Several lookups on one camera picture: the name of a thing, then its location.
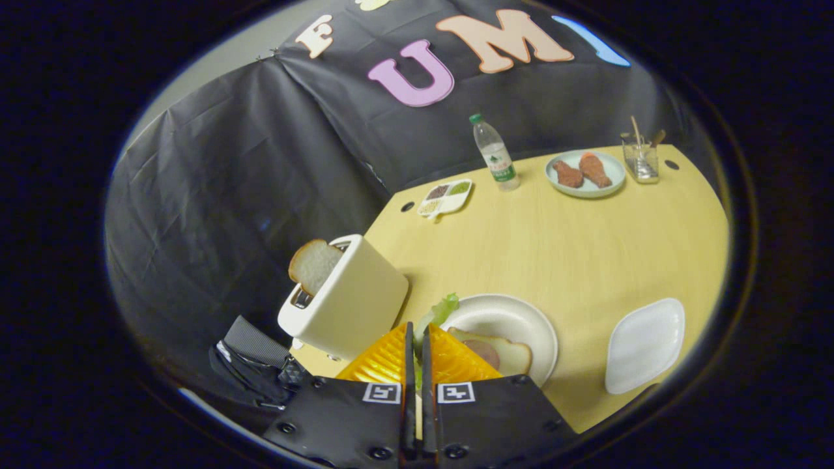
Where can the brown meat piece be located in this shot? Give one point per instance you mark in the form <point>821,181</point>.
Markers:
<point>569,174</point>
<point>594,169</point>

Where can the white square plate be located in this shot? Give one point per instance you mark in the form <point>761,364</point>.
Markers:
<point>645,345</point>

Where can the bread slice with ham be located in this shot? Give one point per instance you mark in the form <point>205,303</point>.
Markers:
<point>515,357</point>

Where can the white divided condiment dish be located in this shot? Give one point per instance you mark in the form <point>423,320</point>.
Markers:
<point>446,197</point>

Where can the round beige plate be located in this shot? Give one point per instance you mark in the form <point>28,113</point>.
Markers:
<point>502,319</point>

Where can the white bread slice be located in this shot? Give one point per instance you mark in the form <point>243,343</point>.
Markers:
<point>315,264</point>

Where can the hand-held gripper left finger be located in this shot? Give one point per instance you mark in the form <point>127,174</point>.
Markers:
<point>345,417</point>

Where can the white toaster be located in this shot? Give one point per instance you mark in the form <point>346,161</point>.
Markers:
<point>355,306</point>

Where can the green lettuce leaf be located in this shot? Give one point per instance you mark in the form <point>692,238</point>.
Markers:
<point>443,309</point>

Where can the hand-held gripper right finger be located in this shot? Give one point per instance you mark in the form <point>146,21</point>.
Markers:
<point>502,417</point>

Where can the clear glass holder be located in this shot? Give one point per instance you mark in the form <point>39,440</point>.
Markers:
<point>642,163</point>

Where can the pale blue plate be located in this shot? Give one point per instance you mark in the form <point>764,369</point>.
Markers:
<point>586,190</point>

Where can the wooden stick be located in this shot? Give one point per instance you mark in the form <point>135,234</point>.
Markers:
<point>659,137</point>
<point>636,129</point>

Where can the clear plastic water bottle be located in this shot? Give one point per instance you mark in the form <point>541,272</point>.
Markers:
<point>496,156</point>

